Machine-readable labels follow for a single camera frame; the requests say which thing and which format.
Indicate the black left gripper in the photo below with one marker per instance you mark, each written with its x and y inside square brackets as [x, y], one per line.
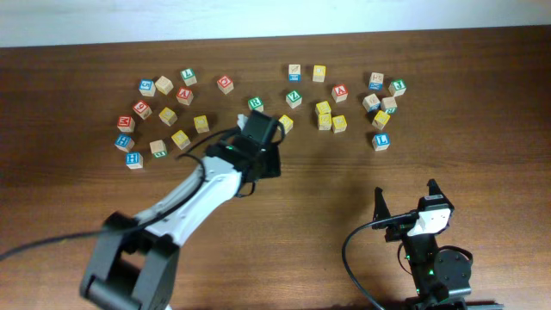
[273, 165]

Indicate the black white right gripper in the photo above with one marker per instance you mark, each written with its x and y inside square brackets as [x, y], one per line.
[399, 231]

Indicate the green letter R block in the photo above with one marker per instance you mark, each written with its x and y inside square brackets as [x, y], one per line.
[256, 103]

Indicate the red letter a block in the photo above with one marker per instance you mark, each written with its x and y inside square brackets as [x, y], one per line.
[339, 93]
[184, 96]

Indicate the yellow letter C block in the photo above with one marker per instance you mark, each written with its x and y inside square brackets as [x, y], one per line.
[168, 116]

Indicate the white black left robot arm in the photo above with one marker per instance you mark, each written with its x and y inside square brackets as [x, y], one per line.
[134, 263]

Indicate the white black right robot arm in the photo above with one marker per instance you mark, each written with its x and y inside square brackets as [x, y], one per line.
[441, 274]

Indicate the blue letter L block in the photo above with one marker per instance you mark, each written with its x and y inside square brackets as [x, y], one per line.
[381, 141]

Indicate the yellow block centre left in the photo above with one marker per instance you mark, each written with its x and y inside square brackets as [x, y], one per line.
[201, 124]

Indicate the green letter Z block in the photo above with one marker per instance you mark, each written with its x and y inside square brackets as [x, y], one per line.
[293, 99]

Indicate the yellow block lower left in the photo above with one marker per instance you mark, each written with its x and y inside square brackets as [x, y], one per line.
[181, 139]

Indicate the yellow block lower cluster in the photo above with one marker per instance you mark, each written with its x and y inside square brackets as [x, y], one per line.
[324, 122]

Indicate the yellow block cluster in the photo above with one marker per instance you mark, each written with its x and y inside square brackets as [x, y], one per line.
[324, 122]
[339, 124]
[322, 108]

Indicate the red letter C block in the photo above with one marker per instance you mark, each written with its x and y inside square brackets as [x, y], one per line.
[225, 84]

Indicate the yellow block upper cluster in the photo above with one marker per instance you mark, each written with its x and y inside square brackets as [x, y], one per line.
[322, 108]

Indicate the yellow block far right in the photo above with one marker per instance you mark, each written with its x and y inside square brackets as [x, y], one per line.
[380, 120]

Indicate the yellow block right cluster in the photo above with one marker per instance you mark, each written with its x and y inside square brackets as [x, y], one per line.
[339, 124]

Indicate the wooden block green edge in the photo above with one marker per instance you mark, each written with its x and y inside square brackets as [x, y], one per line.
[388, 105]

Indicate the wooden block blue side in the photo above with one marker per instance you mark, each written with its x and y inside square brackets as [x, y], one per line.
[294, 73]

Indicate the wooden block green side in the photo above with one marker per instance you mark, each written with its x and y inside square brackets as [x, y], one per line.
[158, 149]

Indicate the wooden block blue edge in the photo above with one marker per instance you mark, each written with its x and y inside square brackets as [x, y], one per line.
[371, 103]

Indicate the green letter L block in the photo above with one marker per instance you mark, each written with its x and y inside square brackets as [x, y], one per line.
[188, 76]

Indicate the yellow block top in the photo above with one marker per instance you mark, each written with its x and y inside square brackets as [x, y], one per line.
[319, 72]

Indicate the green letter J block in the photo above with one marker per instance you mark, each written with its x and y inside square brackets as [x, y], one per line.
[397, 87]

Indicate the plain wooden block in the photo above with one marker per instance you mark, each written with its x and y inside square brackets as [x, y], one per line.
[164, 85]

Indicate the wooden block blue picture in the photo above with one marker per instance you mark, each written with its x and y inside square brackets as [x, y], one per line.
[376, 81]

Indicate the blue letter H block lower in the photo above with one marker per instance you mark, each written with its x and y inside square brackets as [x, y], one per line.
[134, 160]

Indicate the blue letter h block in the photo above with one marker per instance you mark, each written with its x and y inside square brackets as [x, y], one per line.
[124, 143]
[134, 160]

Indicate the red number six block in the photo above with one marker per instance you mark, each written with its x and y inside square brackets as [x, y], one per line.
[142, 109]

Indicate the blue number five block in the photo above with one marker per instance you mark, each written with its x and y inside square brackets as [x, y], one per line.
[147, 87]

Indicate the blue letter H block upper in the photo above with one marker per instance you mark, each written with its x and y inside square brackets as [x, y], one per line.
[124, 143]

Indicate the red letter M block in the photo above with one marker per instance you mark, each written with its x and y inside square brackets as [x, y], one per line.
[126, 124]

